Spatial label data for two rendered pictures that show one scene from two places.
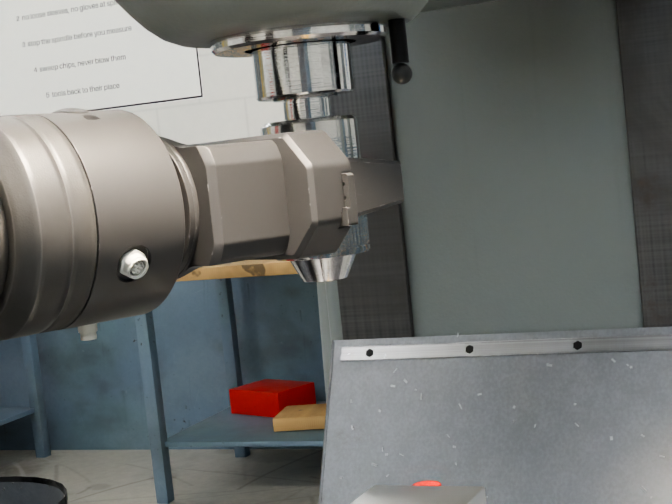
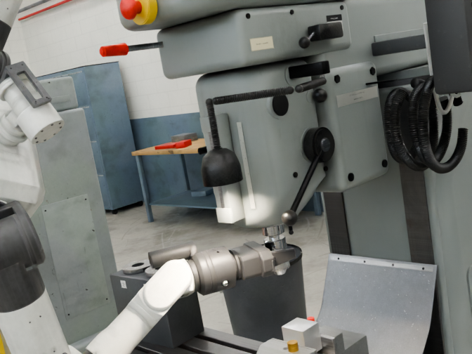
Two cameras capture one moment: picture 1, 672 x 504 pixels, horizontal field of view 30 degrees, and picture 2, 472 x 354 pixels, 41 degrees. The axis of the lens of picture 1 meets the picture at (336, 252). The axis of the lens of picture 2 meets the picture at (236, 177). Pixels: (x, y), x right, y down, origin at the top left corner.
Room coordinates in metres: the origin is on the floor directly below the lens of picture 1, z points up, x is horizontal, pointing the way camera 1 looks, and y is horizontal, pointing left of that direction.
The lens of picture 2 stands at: (-0.59, -0.46, 1.63)
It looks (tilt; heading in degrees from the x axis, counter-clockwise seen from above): 9 degrees down; 24
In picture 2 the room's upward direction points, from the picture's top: 10 degrees counter-clockwise
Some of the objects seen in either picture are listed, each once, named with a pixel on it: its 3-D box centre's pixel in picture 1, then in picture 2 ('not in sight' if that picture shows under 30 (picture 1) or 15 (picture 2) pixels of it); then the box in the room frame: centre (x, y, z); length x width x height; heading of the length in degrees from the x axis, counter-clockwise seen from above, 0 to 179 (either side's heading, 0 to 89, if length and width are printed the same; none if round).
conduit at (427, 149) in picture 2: not in sight; (412, 125); (0.78, -0.28, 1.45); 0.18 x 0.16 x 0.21; 157
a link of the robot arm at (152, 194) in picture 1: (161, 214); (237, 265); (0.55, 0.07, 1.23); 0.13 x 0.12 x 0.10; 42
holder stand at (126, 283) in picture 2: not in sight; (156, 300); (0.84, 0.47, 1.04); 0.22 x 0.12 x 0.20; 71
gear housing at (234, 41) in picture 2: not in sight; (256, 39); (0.65, -0.01, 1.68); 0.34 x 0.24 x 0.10; 157
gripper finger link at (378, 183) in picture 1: (358, 187); (282, 256); (0.59, -0.01, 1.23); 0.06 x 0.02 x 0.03; 132
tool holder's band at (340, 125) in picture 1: (309, 129); (274, 240); (0.61, 0.01, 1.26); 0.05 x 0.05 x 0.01
